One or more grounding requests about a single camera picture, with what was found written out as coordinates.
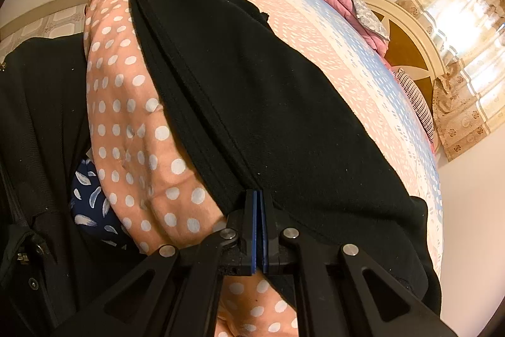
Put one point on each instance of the beige floral curtain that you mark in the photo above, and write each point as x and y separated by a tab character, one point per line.
465	45

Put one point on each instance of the striped pillow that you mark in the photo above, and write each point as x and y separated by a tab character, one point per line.
418	104

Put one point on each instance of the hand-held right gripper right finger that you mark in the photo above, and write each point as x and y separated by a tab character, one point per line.
263	238

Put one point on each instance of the cream and brown headboard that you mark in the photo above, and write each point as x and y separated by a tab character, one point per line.
406	41

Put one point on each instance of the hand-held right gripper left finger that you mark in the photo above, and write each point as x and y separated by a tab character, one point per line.
252	230

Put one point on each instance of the person's black jacket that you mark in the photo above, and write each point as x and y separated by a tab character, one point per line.
39	123

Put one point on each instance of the grey patterned cushion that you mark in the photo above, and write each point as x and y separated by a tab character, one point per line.
367	19

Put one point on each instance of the pink folded blanket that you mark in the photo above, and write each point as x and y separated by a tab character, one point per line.
339	3

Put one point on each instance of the pink polka dot bedsheet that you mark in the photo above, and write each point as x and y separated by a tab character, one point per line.
118	104

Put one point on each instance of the black pants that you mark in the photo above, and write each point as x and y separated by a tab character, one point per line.
256	84

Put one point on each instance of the navy feather print cloth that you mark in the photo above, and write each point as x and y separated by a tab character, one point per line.
90	202

